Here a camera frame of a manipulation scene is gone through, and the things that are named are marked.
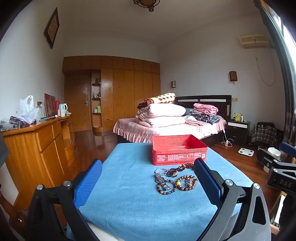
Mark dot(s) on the wall socket with charger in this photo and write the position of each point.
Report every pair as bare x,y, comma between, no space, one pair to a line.
39,103

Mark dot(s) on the light blue electric kettle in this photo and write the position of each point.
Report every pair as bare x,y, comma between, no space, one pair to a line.
63,109

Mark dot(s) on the dark window frame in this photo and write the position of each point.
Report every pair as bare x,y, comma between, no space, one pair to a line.
281,58

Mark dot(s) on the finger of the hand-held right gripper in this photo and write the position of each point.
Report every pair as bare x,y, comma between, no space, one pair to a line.
263,157
288,150

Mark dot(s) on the white bathroom scale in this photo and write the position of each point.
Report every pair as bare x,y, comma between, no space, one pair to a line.
246,153

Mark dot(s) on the brown hanging wall decoration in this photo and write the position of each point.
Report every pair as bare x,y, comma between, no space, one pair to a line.
233,76

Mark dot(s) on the red thermos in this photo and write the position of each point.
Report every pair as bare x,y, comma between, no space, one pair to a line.
57,106

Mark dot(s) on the wall air conditioner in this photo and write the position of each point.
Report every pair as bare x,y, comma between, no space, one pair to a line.
254,41

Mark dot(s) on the dark wooden headboard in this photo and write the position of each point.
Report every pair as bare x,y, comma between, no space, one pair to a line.
208,98

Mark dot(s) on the spotted folded blanket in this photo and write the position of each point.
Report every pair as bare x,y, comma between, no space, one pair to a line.
161,98

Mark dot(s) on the pink folded clothes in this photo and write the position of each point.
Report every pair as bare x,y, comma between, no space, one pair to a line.
204,107

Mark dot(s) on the red metal tin box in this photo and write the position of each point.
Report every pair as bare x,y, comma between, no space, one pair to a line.
175,157

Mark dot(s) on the white plastic bag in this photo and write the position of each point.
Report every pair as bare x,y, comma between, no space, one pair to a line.
27,111

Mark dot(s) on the ceiling lamp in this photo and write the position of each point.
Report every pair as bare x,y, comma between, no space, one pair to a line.
145,2

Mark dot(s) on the wooden door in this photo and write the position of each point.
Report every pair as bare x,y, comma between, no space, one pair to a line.
77,104

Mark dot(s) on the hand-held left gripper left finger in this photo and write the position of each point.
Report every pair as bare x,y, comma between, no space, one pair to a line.
89,183

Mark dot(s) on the wooden wardrobe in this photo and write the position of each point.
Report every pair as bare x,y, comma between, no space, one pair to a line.
129,92

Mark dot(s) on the dark framed wall picture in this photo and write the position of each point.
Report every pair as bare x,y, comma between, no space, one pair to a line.
52,27

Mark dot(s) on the plaid folded clothes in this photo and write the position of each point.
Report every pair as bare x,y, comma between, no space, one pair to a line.
207,118

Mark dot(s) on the dark patterned bag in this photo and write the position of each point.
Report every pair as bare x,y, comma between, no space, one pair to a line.
19,121

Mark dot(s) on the blue towel mat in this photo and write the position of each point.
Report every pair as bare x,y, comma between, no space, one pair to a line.
129,197

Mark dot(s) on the yellow plush toy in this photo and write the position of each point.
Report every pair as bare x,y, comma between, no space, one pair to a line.
237,117

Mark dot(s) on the pink loose cloth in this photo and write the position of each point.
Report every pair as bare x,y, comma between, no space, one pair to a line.
193,122

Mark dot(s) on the dark nightstand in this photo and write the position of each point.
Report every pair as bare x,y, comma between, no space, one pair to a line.
238,134

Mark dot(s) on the silver metal watch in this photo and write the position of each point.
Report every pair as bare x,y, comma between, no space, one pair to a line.
159,179

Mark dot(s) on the wooden dresser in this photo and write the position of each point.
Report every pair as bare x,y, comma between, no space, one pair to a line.
27,157

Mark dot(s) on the chair with plaid cloth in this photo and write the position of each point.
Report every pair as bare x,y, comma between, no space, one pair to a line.
263,135

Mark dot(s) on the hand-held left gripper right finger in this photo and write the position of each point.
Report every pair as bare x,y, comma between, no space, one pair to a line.
208,183

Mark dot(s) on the bed with pink bedspread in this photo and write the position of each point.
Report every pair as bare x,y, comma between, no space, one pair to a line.
143,132

